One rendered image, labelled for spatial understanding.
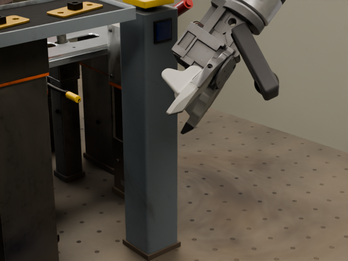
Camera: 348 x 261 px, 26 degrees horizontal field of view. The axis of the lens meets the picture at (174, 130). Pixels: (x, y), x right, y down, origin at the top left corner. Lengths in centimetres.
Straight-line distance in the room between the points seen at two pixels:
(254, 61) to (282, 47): 232
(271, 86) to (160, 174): 29
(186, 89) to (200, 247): 41
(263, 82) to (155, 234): 38
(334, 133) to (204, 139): 162
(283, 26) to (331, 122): 48
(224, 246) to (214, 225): 8
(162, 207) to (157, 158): 10
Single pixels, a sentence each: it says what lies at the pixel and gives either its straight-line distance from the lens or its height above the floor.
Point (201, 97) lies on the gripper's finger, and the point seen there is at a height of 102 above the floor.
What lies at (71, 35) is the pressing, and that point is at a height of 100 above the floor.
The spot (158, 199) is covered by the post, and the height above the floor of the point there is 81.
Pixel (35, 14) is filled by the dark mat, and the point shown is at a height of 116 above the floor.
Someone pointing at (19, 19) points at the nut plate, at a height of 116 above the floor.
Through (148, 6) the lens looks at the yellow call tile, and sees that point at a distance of 118.
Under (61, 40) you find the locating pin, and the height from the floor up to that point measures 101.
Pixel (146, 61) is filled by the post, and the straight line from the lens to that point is 119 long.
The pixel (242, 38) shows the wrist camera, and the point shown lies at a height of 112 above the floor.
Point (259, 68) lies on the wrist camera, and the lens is 110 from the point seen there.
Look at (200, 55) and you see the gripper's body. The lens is 111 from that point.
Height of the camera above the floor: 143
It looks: 23 degrees down
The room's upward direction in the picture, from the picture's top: straight up
